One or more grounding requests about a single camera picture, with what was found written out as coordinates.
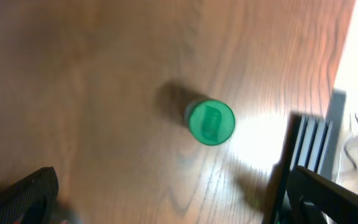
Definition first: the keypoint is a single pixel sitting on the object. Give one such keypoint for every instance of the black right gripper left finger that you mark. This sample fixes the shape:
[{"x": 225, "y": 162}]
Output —
[{"x": 30, "y": 200}]

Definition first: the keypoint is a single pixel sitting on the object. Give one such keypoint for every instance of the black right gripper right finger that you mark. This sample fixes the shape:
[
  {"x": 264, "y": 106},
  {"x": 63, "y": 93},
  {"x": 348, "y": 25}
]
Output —
[{"x": 312, "y": 197}]

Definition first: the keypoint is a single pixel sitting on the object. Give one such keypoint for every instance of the green lid jar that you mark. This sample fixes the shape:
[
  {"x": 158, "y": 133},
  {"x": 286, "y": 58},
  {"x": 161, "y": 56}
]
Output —
[{"x": 210, "y": 121}]

